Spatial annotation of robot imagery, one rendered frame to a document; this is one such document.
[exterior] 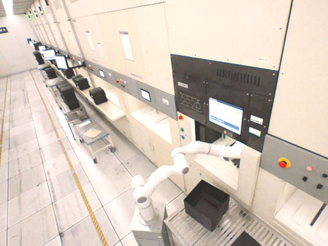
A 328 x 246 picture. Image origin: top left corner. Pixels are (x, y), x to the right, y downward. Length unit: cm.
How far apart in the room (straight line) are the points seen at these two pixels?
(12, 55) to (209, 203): 1382
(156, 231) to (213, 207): 52
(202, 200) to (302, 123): 109
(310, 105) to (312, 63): 20
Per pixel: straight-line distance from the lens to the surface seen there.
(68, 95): 491
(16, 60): 1454
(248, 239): 164
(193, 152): 140
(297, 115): 117
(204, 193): 191
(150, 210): 172
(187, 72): 155
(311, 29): 105
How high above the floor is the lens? 231
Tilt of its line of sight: 32 degrees down
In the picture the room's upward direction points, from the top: 10 degrees counter-clockwise
